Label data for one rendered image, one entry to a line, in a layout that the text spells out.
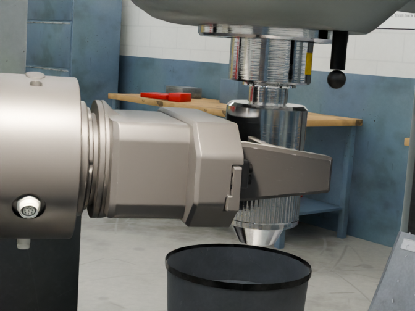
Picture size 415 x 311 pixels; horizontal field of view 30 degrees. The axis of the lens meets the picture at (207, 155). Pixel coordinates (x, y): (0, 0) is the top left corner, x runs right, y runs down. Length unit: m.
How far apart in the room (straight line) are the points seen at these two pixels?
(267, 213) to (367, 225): 5.36
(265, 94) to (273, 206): 0.06
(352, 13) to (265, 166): 0.09
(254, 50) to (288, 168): 0.07
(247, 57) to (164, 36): 7.12
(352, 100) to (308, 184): 5.39
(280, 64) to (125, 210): 0.12
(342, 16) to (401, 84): 5.17
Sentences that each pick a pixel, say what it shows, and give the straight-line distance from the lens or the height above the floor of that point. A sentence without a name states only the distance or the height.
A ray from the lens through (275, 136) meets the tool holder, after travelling 0.43.
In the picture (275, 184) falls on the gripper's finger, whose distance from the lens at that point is 0.42.
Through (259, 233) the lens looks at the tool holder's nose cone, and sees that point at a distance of 0.45.
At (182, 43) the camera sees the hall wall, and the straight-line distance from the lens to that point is 7.32.
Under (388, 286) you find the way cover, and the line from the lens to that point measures 0.84.
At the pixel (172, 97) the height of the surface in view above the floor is 0.91.
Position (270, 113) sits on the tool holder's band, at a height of 1.26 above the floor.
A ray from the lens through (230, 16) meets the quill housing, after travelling 0.38.
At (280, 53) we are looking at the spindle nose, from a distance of 0.43.
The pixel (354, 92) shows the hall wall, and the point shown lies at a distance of 5.81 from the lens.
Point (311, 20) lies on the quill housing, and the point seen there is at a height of 1.31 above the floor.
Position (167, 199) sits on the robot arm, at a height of 1.22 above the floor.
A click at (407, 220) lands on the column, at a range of 0.85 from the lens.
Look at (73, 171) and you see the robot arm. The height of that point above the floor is 1.23.
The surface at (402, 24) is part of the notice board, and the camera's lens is 5.60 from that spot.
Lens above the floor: 1.30
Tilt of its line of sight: 8 degrees down
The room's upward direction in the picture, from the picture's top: 4 degrees clockwise
